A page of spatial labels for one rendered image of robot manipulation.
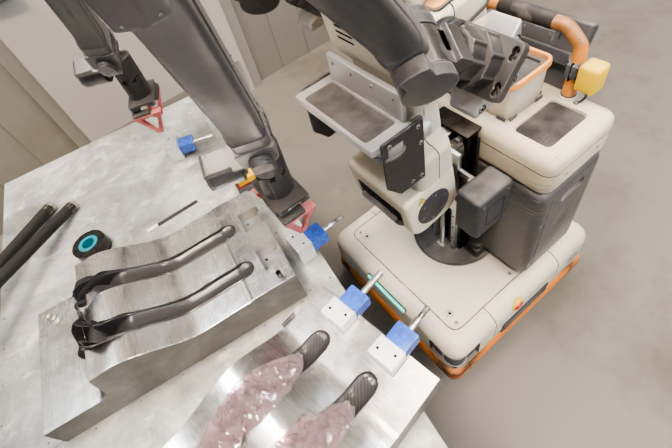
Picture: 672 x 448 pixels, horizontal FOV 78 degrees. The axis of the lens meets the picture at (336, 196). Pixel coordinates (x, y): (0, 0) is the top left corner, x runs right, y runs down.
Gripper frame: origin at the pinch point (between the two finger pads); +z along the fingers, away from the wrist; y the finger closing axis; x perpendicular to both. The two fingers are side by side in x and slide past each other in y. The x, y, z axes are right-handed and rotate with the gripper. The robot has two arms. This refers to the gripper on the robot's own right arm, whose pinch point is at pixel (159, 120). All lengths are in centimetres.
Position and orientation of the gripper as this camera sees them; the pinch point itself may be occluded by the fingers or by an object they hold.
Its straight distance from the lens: 121.8
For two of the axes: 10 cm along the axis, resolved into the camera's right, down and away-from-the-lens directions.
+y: 2.9, 7.1, -6.4
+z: 1.8, 6.2, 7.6
